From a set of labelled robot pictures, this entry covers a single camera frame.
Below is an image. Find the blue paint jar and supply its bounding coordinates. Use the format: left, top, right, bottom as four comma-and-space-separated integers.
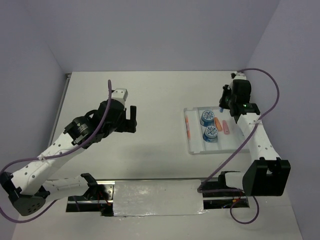
202, 125, 219, 143
200, 110, 215, 127

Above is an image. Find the orange highlighter cap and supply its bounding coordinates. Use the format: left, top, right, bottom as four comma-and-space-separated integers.
214, 117, 223, 132

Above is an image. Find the pink highlighter cap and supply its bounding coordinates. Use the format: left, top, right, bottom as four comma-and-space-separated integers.
222, 120, 230, 135

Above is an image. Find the orange highlighter pen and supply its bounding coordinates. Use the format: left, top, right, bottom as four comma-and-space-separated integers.
184, 115, 191, 141

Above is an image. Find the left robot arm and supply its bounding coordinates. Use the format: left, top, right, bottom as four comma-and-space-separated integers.
0, 99, 137, 217

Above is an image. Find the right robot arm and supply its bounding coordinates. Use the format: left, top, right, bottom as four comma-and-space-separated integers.
217, 78, 291, 197

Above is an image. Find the clear plastic organizer tray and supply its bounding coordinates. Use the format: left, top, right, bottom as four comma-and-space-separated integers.
183, 106, 245, 155

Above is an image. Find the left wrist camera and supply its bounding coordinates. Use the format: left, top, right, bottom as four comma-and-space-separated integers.
111, 88, 128, 106

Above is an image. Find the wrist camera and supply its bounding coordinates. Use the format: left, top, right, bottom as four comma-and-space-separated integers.
230, 71, 247, 80
111, 88, 128, 106

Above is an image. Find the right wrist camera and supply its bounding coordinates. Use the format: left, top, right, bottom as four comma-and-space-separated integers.
230, 71, 247, 80

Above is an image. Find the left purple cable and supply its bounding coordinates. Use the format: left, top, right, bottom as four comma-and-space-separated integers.
0, 79, 113, 223

